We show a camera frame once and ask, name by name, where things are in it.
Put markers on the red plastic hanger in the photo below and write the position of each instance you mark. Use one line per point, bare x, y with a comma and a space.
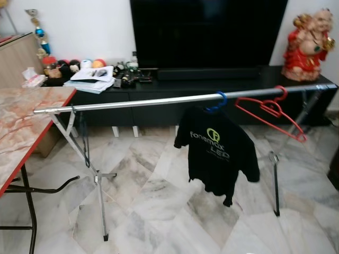
271, 110

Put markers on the blue plastic hanger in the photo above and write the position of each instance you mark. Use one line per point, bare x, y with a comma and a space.
224, 98

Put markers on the red laughing buddha statue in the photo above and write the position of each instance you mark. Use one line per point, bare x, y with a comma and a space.
304, 53

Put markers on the black fonemax print t-shirt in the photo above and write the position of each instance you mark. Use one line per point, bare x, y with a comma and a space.
217, 159

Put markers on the black soundbar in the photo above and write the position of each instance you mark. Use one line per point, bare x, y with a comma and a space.
206, 73

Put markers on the black flat television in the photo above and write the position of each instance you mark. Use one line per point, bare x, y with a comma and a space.
206, 32

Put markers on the silver metal clothes rack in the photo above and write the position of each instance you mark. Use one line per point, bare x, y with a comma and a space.
159, 100

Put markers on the black TV cabinet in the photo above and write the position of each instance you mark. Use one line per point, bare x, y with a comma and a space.
132, 114

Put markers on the clear plastic bottle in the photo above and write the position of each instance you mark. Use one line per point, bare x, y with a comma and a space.
134, 61

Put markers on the orange yellow ball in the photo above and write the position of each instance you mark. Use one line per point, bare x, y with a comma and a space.
99, 64

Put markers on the white paper stack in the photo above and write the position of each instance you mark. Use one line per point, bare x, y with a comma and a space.
90, 84

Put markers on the white blue ball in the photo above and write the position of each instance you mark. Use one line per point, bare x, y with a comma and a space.
87, 63

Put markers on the black plush toy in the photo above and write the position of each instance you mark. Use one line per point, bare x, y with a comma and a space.
63, 66
75, 65

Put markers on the light brown box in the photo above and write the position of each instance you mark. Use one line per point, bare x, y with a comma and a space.
46, 142

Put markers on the red lid jar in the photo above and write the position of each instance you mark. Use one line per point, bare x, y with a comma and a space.
52, 69

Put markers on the white tissue pack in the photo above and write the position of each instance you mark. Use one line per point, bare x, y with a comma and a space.
34, 80

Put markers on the trophy with blue ball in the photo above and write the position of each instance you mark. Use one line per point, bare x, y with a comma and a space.
39, 32

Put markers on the marble top folding table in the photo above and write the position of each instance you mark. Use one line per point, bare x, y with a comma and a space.
21, 127

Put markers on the light wooden sideboard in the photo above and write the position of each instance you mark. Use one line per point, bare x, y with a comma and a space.
16, 58

